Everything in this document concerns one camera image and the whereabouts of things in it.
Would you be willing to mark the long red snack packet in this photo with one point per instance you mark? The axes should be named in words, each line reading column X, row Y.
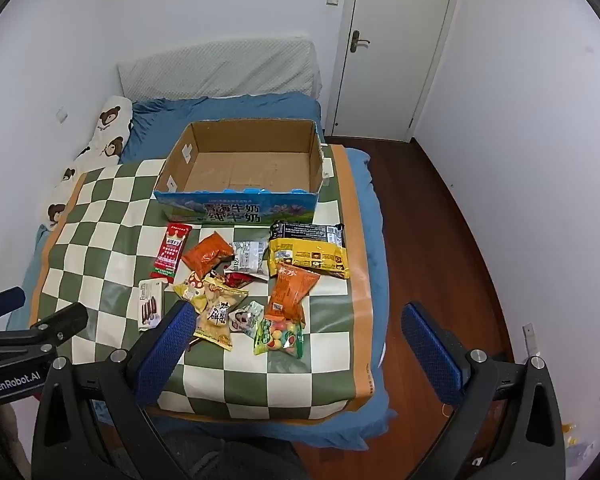
column 170, row 252

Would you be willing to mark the white cookie box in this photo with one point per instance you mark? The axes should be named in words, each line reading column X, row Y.
column 151, row 305

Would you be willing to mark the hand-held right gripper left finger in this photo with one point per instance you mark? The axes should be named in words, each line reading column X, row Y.
column 166, row 355

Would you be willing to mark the green candy ball bag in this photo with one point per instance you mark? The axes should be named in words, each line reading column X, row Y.
column 278, row 338

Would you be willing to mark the green white checkered blanket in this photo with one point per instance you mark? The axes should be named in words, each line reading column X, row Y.
column 105, row 240

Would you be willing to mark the black snack packet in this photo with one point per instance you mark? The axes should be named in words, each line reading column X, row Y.
column 305, row 231

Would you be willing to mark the grey quilted cushion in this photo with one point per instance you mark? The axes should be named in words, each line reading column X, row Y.
column 220, row 70

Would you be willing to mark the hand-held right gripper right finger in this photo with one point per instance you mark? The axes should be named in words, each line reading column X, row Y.
column 430, row 355

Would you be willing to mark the white door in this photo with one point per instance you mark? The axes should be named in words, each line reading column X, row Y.
column 395, row 50

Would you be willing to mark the clear yellow egg cake bag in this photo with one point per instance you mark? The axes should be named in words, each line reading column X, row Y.
column 215, row 317

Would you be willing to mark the large yellow snack packet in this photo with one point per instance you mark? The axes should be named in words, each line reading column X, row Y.
column 310, row 259

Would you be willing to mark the orange snack packet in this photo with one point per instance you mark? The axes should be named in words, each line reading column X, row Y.
column 207, row 254
column 290, row 290

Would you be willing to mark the white grey snack packet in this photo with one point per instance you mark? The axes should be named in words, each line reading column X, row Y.
column 250, row 257

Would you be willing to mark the small white green packet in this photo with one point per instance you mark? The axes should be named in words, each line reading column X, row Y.
column 245, row 319

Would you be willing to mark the person's left forearm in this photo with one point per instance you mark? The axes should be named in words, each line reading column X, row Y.
column 10, row 440

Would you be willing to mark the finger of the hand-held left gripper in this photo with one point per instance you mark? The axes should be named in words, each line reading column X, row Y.
column 2, row 302
column 62, row 322

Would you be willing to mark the bear print pillow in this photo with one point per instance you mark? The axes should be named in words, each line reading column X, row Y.
column 105, row 130

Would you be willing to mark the small red snack packet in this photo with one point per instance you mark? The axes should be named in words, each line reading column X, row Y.
column 239, row 279

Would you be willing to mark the yellow mushroom print packet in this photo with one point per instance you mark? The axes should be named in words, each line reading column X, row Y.
column 192, row 287

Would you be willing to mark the white wall outlet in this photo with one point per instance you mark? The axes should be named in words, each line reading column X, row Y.
column 530, row 340

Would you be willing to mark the cardboard box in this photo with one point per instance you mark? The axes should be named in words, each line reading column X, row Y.
column 250, row 170

